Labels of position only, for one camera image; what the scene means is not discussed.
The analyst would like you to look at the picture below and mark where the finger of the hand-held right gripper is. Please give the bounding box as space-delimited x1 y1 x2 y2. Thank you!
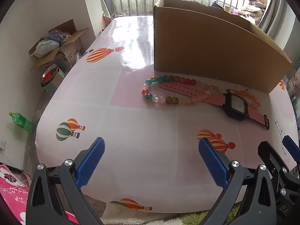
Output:
282 135 300 176
258 141 294 193

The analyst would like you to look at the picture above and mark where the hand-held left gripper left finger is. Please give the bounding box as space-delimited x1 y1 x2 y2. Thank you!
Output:
26 136 106 225

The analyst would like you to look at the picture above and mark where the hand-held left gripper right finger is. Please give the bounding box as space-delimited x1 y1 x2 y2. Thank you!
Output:
198 137 278 225

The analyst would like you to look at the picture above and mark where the pink strap black wristwatch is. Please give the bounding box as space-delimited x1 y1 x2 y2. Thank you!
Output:
158 82 270 130

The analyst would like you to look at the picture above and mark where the multicoloured glass bead bracelet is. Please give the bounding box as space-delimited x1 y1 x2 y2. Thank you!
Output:
141 75 222 105

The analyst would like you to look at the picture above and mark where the large brown cardboard box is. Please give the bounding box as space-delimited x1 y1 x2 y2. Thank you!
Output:
153 0 293 94

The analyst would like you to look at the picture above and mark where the green shaggy rug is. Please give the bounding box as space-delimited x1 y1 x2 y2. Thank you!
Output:
180 204 242 225

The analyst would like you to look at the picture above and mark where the green plastic bottle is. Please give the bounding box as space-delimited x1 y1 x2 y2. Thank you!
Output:
9 112 35 133

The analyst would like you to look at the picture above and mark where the pink floral mat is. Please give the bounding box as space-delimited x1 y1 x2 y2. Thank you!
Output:
0 164 80 225

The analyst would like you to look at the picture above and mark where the metal bowl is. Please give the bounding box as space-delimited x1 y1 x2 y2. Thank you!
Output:
41 63 59 85

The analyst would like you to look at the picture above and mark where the open cardboard storage box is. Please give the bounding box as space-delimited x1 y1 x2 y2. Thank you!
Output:
28 19 89 71

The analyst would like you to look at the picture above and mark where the white printed bag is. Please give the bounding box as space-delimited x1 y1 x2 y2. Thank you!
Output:
31 40 58 58

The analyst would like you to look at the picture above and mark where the pile of folded clothes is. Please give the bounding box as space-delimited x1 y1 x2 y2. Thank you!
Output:
48 29 71 43

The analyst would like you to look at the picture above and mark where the grey curtain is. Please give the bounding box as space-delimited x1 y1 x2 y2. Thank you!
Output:
258 0 296 43

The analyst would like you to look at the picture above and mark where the pile of beige bedding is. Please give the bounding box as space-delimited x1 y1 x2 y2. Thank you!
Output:
237 1 268 19

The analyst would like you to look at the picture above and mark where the orange bead bracelet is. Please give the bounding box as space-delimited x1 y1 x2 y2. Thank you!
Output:
234 89 261 109

